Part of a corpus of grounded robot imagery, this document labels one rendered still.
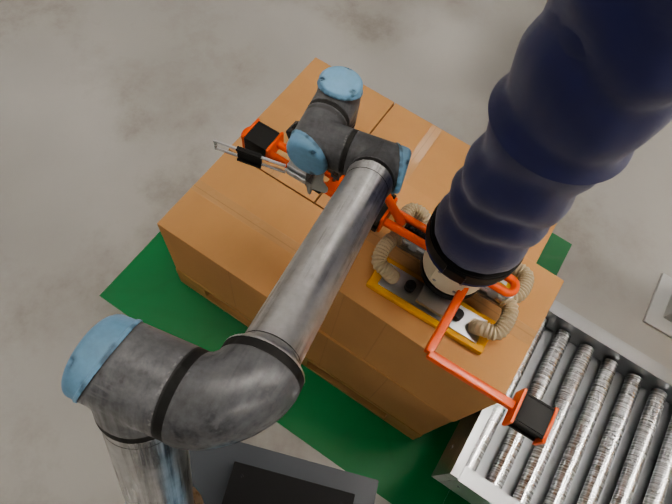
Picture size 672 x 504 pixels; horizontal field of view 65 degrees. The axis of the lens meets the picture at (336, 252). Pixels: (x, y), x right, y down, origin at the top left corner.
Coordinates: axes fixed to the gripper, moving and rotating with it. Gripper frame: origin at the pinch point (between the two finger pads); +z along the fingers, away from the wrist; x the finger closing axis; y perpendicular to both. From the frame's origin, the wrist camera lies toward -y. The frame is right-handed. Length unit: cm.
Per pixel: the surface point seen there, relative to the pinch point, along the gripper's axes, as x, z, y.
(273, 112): 45, 53, -47
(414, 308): -12.4, 10.9, 38.8
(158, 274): -23, 107, -61
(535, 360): 16, 59, 85
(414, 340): -18.9, 13.1, 43.1
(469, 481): -33, 48, 80
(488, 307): 0, 13, 55
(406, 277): -6.3, 10.5, 32.8
